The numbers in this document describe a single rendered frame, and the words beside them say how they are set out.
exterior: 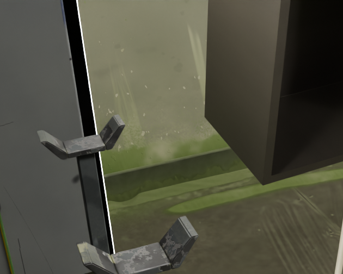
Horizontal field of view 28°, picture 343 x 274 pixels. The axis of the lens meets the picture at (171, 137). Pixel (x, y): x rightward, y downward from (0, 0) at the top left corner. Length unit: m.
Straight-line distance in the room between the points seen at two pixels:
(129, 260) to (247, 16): 1.26
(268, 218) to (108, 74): 0.81
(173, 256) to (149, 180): 2.15
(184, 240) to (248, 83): 1.30
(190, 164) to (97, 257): 2.19
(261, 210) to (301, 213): 0.14
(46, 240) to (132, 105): 1.55
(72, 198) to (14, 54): 0.25
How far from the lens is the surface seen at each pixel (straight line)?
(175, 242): 0.47
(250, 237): 2.36
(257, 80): 1.70
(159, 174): 2.62
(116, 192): 2.60
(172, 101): 2.65
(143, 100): 2.63
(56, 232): 1.12
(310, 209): 2.51
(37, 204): 1.09
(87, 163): 0.65
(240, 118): 1.84
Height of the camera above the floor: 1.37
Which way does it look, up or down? 26 degrees down
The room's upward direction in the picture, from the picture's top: 5 degrees counter-clockwise
